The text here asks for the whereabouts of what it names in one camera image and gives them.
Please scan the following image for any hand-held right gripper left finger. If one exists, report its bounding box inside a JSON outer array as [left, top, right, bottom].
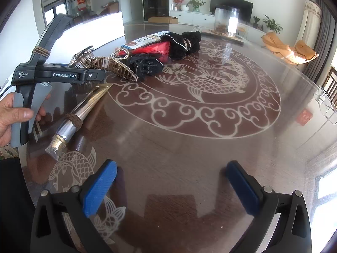
[[30, 160, 118, 253]]

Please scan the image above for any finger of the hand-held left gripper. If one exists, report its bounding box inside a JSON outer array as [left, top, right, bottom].
[[86, 69, 106, 84]]

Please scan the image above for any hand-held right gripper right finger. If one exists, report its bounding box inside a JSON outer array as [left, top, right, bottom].
[[225, 161, 312, 253]]

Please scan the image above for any brown hair tie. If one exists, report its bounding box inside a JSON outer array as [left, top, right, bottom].
[[65, 113, 83, 130], [32, 47, 51, 58]]

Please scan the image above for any long white cardboard box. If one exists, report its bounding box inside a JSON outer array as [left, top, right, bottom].
[[43, 11, 125, 65]]

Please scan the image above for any red foil packet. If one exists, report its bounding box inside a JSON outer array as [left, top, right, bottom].
[[132, 41, 171, 64]]

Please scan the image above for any black velvet scrunchie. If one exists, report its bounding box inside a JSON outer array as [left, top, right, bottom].
[[159, 31, 202, 61]]

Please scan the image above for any brown patterned glass desktop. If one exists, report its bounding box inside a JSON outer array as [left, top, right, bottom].
[[20, 22, 337, 253]]

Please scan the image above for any person's left hand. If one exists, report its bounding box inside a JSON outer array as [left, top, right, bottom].
[[0, 93, 51, 148]]

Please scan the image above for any gold striped hair clip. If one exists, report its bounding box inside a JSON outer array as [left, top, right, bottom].
[[87, 48, 139, 82]]

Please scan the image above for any rhinestone hair claw clip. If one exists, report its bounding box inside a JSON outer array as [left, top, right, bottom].
[[69, 45, 95, 67]]

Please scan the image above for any gold cosmetic tube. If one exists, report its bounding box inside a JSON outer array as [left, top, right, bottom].
[[45, 83, 114, 160]]

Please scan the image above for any black hair claw clip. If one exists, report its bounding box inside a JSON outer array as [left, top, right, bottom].
[[126, 53, 164, 82]]

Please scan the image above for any blue and white carton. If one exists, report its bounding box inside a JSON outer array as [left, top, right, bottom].
[[122, 31, 169, 50]]

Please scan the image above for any white door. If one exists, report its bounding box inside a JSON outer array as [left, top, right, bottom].
[[129, 0, 144, 23]]

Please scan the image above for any brown cardboard box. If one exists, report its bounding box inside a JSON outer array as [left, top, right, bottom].
[[148, 16, 178, 24]]

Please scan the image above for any person's dark clothing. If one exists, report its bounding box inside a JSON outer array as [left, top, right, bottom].
[[0, 158, 37, 253]]

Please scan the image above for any floral cloth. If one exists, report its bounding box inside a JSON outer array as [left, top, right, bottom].
[[0, 146, 20, 160]]

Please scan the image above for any clear glass object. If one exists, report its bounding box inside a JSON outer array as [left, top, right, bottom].
[[313, 84, 337, 125]]

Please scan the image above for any white television cabinet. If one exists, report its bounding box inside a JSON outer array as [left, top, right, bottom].
[[168, 10, 266, 41]]

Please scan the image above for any wooden tray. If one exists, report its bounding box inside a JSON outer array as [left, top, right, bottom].
[[201, 28, 246, 43]]

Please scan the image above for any green potted plant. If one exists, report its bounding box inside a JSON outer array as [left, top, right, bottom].
[[187, 0, 206, 12]]

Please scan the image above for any dark slatted wooden chair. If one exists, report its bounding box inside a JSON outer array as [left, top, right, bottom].
[[322, 67, 337, 103]]

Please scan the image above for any clear jar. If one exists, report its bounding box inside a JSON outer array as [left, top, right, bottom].
[[214, 6, 241, 38]]

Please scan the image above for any orange lounge chair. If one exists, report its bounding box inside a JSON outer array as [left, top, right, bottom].
[[261, 31, 320, 64]]

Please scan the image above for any flat screen television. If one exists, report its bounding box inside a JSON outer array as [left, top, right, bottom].
[[210, 0, 254, 23]]

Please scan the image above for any leafy potted plant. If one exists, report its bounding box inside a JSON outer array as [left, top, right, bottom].
[[263, 14, 283, 34]]

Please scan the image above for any grey curtain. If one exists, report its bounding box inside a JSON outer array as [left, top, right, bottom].
[[303, 0, 337, 85]]

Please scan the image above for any covered standing air conditioner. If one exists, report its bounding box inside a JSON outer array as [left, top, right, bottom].
[[300, 0, 323, 56]]

